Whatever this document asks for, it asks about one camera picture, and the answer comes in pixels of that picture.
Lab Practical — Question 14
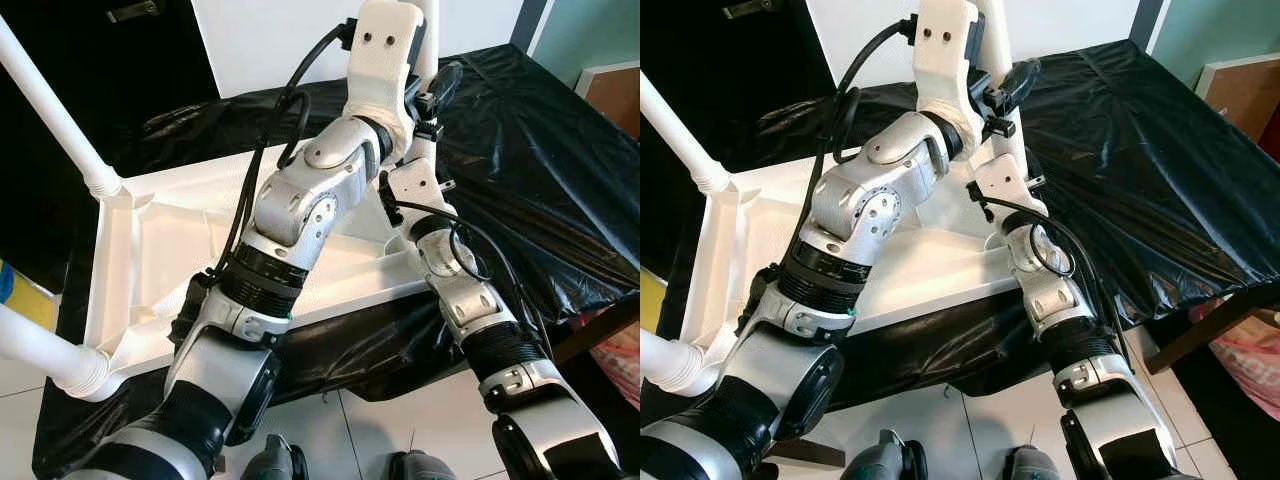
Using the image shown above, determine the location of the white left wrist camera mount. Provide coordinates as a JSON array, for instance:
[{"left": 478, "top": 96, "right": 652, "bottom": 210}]
[
  {"left": 912, "top": 0, "right": 987, "bottom": 133},
  {"left": 345, "top": 0, "right": 427, "bottom": 137}
]

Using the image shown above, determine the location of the brown wooden box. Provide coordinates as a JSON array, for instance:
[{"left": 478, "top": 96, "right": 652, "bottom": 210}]
[
  {"left": 1195, "top": 55, "right": 1280, "bottom": 153},
  {"left": 575, "top": 62, "right": 641, "bottom": 143}
]

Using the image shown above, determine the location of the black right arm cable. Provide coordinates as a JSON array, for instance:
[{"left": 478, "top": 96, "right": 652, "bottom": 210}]
[
  {"left": 393, "top": 198, "right": 557, "bottom": 353},
  {"left": 983, "top": 193, "right": 1133, "bottom": 333}
]

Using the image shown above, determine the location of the brown wooden table beam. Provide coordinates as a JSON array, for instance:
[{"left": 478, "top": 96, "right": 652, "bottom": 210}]
[
  {"left": 555, "top": 298, "right": 641, "bottom": 367},
  {"left": 1145, "top": 285, "right": 1280, "bottom": 377}
]

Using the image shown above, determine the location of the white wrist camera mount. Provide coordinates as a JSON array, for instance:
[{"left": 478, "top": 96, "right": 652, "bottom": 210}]
[
  {"left": 385, "top": 160, "right": 448, "bottom": 237},
  {"left": 345, "top": 0, "right": 427, "bottom": 137},
  {"left": 970, "top": 152, "right": 1048, "bottom": 237},
  {"left": 912, "top": 0, "right": 987, "bottom": 133}
]

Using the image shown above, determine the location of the white plastic table top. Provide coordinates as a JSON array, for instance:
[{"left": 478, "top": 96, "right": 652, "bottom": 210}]
[
  {"left": 80, "top": 150, "right": 441, "bottom": 377},
  {"left": 680, "top": 150, "right": 1031, "bottom": 343}
]

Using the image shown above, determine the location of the grey door frame post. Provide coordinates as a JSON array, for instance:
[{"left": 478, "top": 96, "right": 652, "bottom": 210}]
[
  {"left": 510, "top": 0, "right": 553, "bottom": 57},
  {"left": 1130, "top": 0, "right": 1173, "bottom": 53}
]

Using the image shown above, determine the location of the dark door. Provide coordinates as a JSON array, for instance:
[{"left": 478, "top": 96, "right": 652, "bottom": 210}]
[
  {"left": 0, "top": 0, "right": 223, "bottom": 293},
  {"left": 640, "top": 0, "right": 833, "bottom": 253}
]

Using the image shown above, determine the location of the pink plastic bag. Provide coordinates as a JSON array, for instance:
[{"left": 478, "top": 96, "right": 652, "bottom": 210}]
[
  {"left": 1185, "top": 300, "right": 1280, "bottom": 423},
  {"left": 590, "top": 340, "right": 641, "bottom": 417}
]

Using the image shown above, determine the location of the black plastic table cover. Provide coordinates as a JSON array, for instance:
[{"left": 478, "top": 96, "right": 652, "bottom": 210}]
[
  {"left": 30, "top": 45, "right": 641, "bottom": 473},
  {"left": 640, "top": 40, "right": 1280, "bottom": 451}
]

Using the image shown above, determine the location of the white plastic table leg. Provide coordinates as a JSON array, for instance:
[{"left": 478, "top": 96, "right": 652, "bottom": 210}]
[
  {"left": 640, "top": 75, "right": 737, "bottom": 197},
  {"left": 0, "top": 15, "right": 127, "bottom": 201},
  {"left": 400, "top": 0, "right": 447, "bottom": 201},
  {"left": 975, "top": 0, "right": 1037, "bottom": 201},
  {"left": 640, "top": 325, "right": 717, "bottom": 397},
  {"left": 0, "top": 300, "right": 114, "bottom": 402}
]

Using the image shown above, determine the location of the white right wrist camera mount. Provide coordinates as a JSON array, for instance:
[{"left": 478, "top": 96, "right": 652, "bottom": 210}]
[
  {"left": 385, "top": 160, "right": 448, "bottom": 237},
  {"left": 970, "top": 152, "right": 1048, "bottom": 237}
]

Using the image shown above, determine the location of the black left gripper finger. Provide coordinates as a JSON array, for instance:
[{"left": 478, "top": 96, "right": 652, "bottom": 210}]
[
  {"left": 425, "top": 60, "right": 465, "bottom": 117},
  {"left": 992, "top": 57, "right": 1042, "bottom": 113}
]

